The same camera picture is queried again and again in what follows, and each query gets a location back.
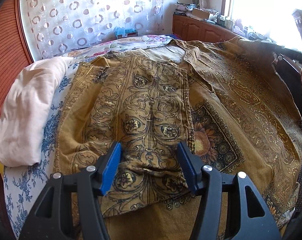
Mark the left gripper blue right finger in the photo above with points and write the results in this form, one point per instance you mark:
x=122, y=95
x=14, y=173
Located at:
x=248, y=216

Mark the sheer circle-patterned curtain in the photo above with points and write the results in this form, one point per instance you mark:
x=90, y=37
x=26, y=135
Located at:
x=55, y=27

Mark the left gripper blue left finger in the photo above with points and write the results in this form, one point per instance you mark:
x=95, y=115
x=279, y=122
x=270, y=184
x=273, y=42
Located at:
x=51, y=214

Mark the mustard patterned garment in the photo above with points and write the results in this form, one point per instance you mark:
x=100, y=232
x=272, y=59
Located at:
x=225, y=100

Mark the cardboard box on cabinet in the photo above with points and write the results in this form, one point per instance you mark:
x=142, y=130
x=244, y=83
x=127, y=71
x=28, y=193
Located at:
x=203, y=15

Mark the blue floral white bedsheet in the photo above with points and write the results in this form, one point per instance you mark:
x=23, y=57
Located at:
x=46, y=126

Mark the pink floral quilt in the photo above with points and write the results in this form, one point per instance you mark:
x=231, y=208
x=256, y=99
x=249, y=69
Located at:
x=121, y=45

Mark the wooden low cabinet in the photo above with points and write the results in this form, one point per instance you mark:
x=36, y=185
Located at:
x=189, y=29

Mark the pale pink pillow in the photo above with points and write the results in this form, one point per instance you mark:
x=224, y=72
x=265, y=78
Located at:
x=25, y=111

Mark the wooden slatted wardrobe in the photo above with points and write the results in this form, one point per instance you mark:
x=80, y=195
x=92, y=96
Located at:
x=14, y=51

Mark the blue tissue box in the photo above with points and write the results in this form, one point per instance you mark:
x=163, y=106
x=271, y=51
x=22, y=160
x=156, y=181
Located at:
x=121, y=32

